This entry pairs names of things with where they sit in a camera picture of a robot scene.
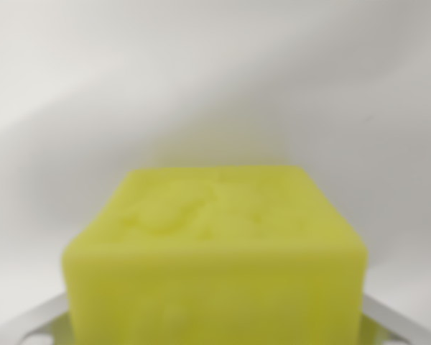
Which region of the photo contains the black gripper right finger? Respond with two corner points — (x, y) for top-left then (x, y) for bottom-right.
(355, 293), (423, 345)

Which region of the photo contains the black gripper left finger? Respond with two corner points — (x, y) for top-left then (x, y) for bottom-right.
(0, 291), (80, 345)

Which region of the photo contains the yellow cube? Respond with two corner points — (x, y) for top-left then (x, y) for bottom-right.
(61, 165), (369, 345)

